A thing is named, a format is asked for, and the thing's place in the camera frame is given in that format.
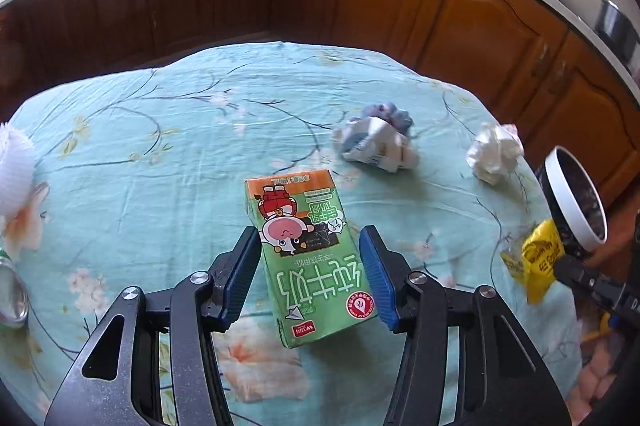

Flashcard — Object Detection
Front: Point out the crumpled white tissue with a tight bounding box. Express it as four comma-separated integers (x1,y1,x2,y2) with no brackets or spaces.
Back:
466,122,525,186

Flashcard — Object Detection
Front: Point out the yellow snack wrapper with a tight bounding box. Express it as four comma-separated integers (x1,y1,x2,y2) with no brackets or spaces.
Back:
500,218,566,304

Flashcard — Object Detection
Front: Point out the steel pot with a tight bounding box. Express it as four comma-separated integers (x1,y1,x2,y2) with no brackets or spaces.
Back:
594,0,640,62

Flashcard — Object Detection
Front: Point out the green milk carton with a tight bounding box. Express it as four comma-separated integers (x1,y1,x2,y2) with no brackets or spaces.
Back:
244,169,377,349

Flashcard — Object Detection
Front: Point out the crumpled blue white paper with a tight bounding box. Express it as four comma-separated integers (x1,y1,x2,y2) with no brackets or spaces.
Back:
332,103,418,174

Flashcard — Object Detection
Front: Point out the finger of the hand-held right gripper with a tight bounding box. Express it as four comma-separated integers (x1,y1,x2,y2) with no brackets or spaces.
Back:
555,253,621,309

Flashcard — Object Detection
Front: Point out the black bin with white rim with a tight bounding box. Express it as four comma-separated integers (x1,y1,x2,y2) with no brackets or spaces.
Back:
542,146,608,252

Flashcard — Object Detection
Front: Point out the green drink can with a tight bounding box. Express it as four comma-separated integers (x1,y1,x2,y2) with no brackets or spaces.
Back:
0,248,28,329

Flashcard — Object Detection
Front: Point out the small white foam fruit net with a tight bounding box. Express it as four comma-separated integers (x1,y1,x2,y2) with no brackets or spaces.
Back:
0,123,37,227

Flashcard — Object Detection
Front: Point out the teal floral tablecloth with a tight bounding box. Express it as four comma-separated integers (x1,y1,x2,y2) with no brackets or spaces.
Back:
0,41,583,426

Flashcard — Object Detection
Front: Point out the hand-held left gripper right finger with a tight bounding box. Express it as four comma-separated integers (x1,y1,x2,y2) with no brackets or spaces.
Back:
359,225,573,426

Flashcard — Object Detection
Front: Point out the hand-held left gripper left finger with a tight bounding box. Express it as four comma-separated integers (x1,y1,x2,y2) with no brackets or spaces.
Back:
44,226,262,426

